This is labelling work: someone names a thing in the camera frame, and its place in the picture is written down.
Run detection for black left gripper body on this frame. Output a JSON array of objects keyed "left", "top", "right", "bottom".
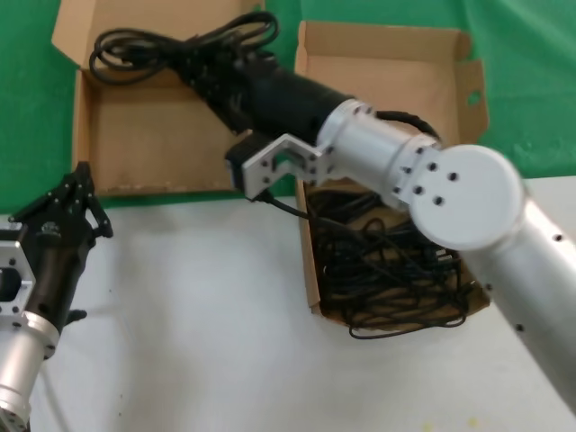
[{"left": 20, "top": 211, "right": 98, "bottom": 329}]

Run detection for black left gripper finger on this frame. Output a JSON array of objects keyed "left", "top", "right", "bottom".
[
  {"left": 80, "top": 164, "right": 113, "bottom": 239},
  {"left": 8, "top": 162, "right": 86, "bottom": 221}
]

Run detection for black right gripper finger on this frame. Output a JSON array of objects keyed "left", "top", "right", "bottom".
[
  {"left": 193, "top": 85, "right": 253, "bottom": 134},
  {"left": 173, "top": 44, "right": 239, "bottom": 86}
]

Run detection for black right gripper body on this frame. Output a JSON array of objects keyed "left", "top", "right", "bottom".
[{"left": 233, "top": 58, "right": 352, "bottom": 145}]

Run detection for black cable bundle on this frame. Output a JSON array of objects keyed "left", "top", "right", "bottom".
[
  {"left": 88, "top": 11, "right": 283, "bottom": 87},
  {"left": 308, "top": 188, "right": 383, "bottom": 226}
]

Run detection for cardboard box with intact lid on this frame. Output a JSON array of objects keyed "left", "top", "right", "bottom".
[{"left": 50, "top": 0, "right": 268, "bottom": 197}]

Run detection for cardboard box with torn lid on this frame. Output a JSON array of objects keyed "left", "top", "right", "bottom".
[{"left": 294, "top": 20, "right": 491, "bottom": 332}]

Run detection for green table cloth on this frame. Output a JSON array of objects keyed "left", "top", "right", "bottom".
[{"left": 0, "top": 0, "right": 576, "bottom": 212}]

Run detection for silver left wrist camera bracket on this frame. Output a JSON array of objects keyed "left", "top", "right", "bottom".
[{"left": 0, "top": 227, "right": 37, "bottom": 319}]

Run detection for black spiral wrapped cable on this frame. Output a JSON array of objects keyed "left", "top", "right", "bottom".
[{"left": 375, "top": 110, "right": 445, "bottom": 145}]

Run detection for black tangled cable pile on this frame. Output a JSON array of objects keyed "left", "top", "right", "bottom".
[{"left": 312, "top": 211, "right": 479, "bottom": 341}]

